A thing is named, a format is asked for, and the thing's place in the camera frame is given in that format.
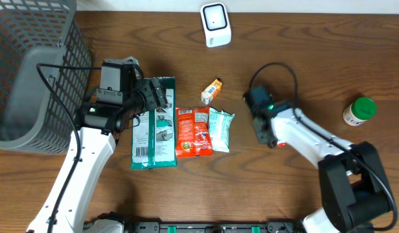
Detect orange white small packet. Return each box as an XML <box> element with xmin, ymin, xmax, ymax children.
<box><xmin>201</xmin><ymin>78</ymin><xmax>223</xmax><ymax>105</ymax></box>

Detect red snack packet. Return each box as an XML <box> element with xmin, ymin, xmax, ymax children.
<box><xmin>176</xmin><ymin>107</ymin><xmax>213</xmax><ymax>159</ymax></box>

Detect teal white snack packet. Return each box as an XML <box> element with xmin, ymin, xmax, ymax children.
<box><xmin>209</xmin><ymin>108</ymin><xmax>235</xmax><ymax>153</ymax></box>

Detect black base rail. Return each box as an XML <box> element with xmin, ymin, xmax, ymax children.
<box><xmin>82</xmin><ymin>212</ymin><xmax>376</xmax><ymax>233</ymax></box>

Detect white barcode scanner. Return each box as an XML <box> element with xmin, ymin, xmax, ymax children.
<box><xmin>200</xmin><ymin>2</ymin><xmax>232</xmax><ymax>48</ymax></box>

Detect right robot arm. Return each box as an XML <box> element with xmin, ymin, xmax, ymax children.
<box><xmin>247</xmin><ymin>99</ymin><xmax>398</xmax><ymax>232</ymax></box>

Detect green-lid white jar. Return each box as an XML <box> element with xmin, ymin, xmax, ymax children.
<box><xmin>342</xmin><ymin>97</ymin><xmax>377</xmax><ymax>126</ymax></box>

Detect green white snack bag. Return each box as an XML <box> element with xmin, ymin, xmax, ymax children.
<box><xmin>130</xmin><ymin>77</ymin><xmax>177</xmax><ymax>170</ymax></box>

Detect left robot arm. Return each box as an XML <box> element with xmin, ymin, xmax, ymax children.
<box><xmin>27</xmin><ymin>78</ymin><xmax>167</xmax><ymax>232</ymax></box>

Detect small red wrapper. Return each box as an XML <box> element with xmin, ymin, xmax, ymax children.
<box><xmin>277</xmin><ymin>142</ymin><xmax>287</xmax><ymax>148</ymax></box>

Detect grey plastic mesh basket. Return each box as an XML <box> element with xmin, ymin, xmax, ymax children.
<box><xmin>0</xmin><ymin>0</ymin><xmax>91</xmax><ymax>154</ymax></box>

